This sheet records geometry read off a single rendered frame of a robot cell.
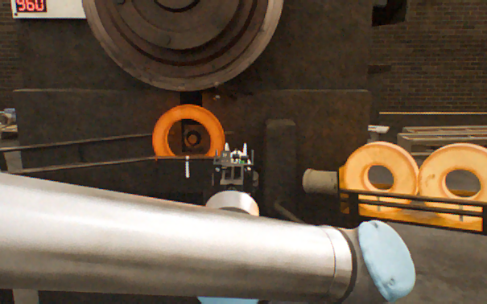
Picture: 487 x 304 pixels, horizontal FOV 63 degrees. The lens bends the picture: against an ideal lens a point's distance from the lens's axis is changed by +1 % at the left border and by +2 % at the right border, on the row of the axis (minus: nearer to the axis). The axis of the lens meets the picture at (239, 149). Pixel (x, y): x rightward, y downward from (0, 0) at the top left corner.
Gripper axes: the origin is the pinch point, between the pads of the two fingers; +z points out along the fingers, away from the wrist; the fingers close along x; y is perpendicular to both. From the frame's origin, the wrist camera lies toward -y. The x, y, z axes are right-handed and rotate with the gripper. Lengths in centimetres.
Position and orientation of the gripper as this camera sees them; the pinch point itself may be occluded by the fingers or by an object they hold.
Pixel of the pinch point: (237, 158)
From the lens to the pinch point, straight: 83.9
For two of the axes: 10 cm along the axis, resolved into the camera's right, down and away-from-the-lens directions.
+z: 0.4, -5.1, 8.6
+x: -10.0, -0.1, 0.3
